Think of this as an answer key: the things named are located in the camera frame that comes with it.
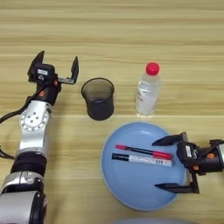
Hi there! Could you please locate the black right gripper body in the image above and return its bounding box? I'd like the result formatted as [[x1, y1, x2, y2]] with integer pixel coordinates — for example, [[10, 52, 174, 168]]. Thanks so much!
[[179, 131, 224, 194]]

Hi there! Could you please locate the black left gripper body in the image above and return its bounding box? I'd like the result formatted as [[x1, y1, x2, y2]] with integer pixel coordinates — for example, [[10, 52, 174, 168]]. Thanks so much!
[[35, 78, 62, 106]]

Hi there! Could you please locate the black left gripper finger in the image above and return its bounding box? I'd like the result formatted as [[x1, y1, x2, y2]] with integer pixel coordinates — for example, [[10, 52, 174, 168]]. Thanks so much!
[[27, 50, 46, 83], [57, 55, 80, 86]]

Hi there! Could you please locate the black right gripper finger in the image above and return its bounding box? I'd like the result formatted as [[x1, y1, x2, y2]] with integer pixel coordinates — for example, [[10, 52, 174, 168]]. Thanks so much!
[[154, 182, 193, 194], [151, 133, 184, 147]]

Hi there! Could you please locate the black mesh cup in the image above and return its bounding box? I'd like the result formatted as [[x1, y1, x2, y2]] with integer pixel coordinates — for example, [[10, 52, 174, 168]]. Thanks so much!
[[80, 76, 116, 122]]

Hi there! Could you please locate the clear bottle with red cap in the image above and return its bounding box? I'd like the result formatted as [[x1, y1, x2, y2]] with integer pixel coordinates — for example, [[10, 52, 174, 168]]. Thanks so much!
[[134, 61, 162, 118]]

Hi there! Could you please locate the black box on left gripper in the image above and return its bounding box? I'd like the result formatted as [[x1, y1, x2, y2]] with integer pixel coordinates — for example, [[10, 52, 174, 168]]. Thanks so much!
[[33, 63, 57, 83]]

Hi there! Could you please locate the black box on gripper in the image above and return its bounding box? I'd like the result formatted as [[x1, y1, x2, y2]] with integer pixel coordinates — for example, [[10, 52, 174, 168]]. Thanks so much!
[[33, 63, 57, 83], [176, 140, 202, 169]]

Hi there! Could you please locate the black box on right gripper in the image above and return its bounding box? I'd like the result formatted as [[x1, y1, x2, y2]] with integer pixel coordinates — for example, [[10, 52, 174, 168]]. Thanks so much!
[[176, 140, 202, 169]]

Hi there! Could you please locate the red and black pen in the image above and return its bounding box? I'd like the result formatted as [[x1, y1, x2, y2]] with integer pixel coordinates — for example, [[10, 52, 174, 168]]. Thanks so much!
[[115, 143, 174, 161]]

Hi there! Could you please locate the black and white marker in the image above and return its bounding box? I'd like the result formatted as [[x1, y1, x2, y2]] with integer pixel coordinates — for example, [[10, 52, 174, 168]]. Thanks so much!
[[111, 152, 176, 168]]

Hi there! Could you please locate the blue round plate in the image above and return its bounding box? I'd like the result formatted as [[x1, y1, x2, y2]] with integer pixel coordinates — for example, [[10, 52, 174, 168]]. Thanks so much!
[[100, 121, 187, 212]]

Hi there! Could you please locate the grey robot body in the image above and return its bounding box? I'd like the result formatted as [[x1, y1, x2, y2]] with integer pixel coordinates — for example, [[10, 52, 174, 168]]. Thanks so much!
[[112, 218, 202, 224]]

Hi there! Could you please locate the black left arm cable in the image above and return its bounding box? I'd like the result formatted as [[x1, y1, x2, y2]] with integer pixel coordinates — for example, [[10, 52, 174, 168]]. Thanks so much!
[[0, 88, 42, 161]]

